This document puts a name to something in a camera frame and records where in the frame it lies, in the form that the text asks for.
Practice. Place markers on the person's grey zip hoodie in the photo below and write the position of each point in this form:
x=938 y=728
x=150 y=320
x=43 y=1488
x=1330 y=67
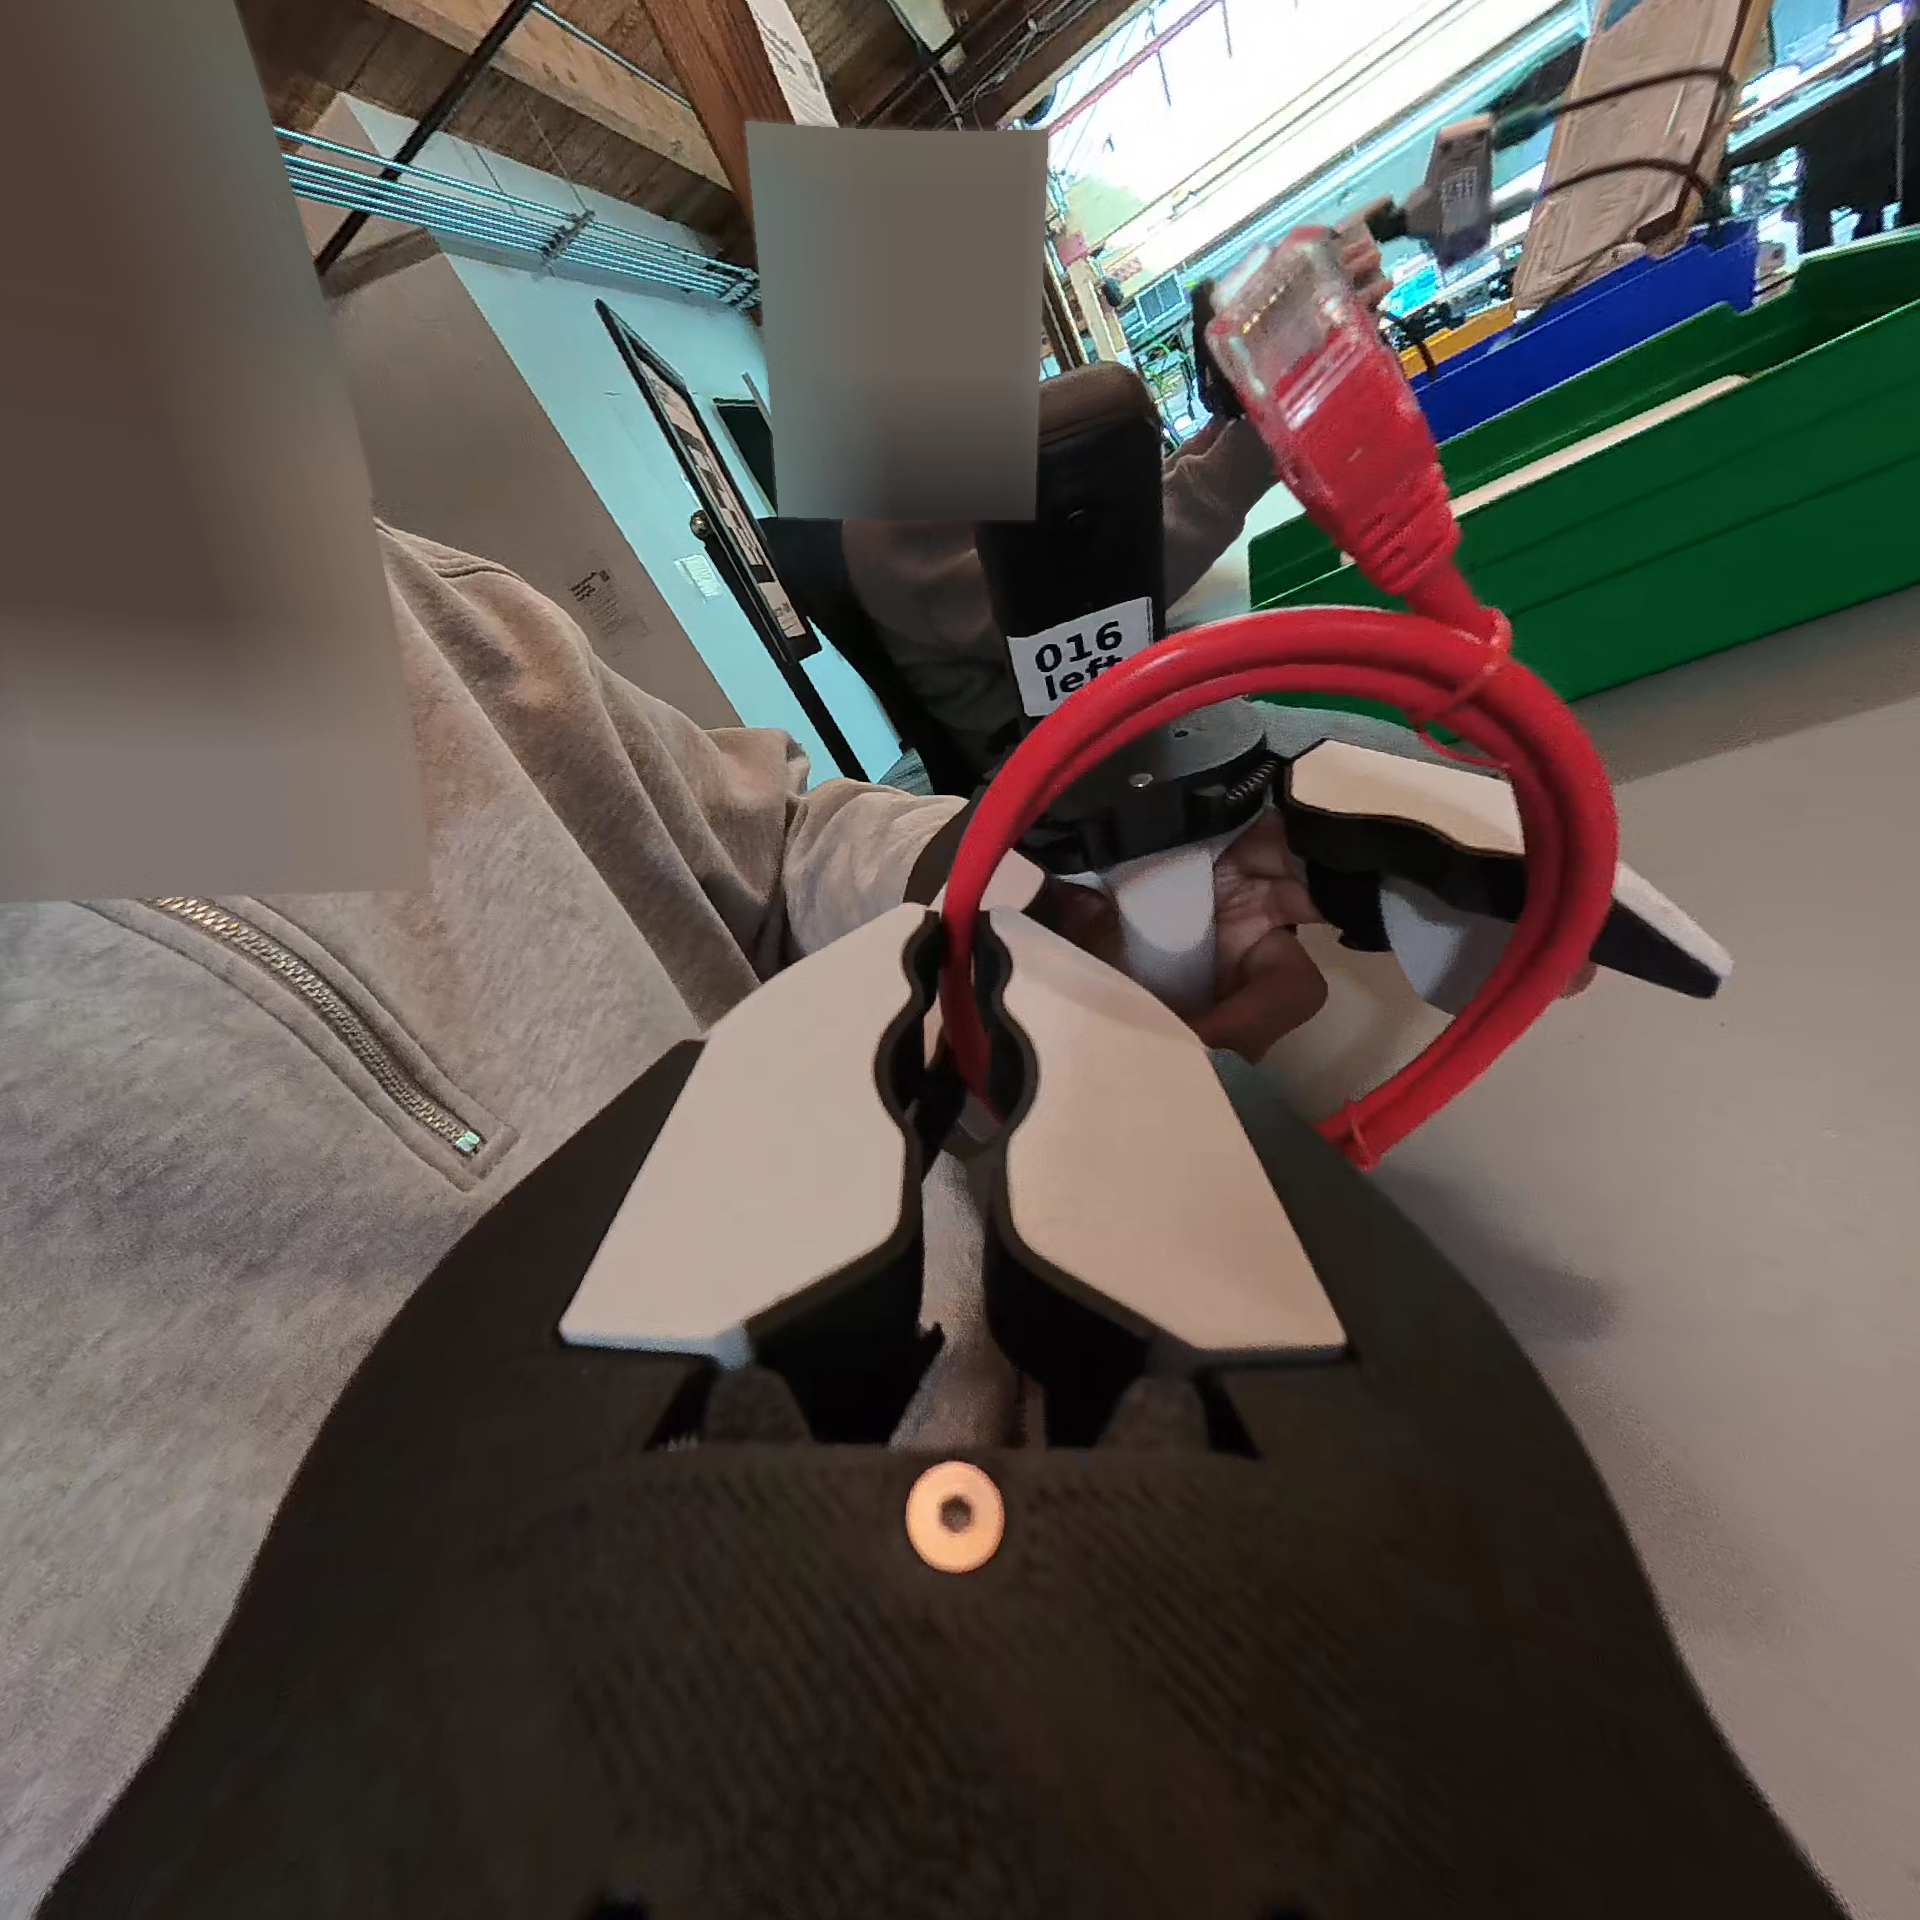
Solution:
x=225 y=1201

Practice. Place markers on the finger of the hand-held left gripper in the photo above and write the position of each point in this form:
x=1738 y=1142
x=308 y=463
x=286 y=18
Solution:
x=1412 y=802
x=1425 y=961

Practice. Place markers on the cardboard box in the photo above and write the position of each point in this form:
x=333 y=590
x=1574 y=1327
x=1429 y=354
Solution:
x=1629 y=136

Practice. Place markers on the person's left forearm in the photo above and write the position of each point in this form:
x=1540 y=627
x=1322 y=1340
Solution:
x=857 y=855

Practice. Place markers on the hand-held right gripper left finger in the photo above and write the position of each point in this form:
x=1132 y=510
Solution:
x=751 y=1185

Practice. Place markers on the person's left hand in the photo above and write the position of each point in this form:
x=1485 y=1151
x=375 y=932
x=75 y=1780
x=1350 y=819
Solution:
x=1261 y=974

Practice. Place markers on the green plastic bin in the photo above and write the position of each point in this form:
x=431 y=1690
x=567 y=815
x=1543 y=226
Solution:
x=1681 y=539

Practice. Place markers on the ceiling conduit pipes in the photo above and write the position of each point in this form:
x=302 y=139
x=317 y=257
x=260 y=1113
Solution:
x=511 y=211

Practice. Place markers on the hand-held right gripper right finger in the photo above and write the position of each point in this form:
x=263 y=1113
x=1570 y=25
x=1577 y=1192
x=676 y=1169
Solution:
x=1155 y=1185

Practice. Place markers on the black framed poster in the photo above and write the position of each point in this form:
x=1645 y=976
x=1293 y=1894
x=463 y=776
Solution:
x=705 y=481

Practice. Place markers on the blue plastic bin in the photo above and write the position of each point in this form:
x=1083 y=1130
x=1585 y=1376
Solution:
x=1590 y=338

